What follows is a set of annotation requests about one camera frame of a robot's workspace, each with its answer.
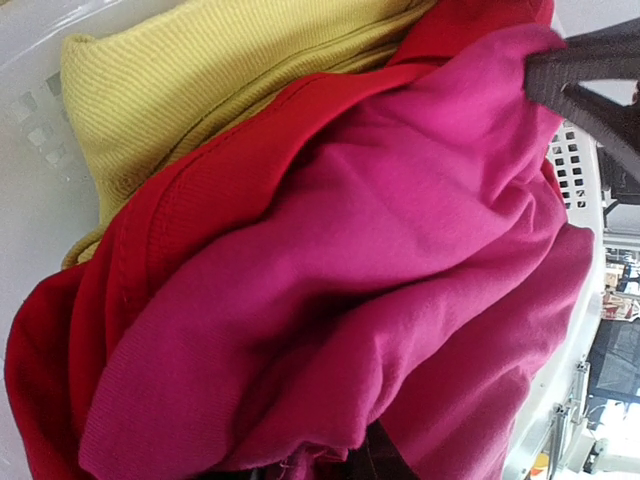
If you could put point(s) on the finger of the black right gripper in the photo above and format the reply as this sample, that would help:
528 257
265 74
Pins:
555 80

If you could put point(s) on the magenta pink garment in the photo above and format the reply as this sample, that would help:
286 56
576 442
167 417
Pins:
417 269

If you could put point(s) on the yellow cloth garment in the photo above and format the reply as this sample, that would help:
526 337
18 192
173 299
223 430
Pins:
141 99

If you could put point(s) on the white perforated plastic basket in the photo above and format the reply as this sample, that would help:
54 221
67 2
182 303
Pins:
359 282

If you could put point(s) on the red printed t-shirt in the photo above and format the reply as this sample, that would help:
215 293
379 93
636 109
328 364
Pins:
69 325

